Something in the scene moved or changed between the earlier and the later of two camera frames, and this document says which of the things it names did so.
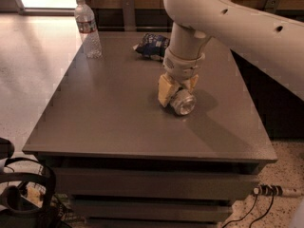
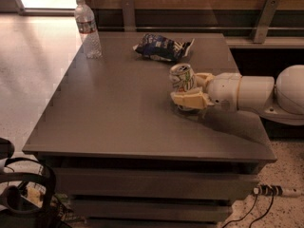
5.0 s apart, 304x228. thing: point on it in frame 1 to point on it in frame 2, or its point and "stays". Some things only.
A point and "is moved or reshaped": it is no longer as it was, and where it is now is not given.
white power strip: x=268 y=190 stays
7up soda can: x=183 y=102 is moved or reshaped
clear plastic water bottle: x=87 y=28 stays
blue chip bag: x=153 y=46 stays
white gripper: x=182 y=66 to x=224 y=89
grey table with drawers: x=124 y=161 stays
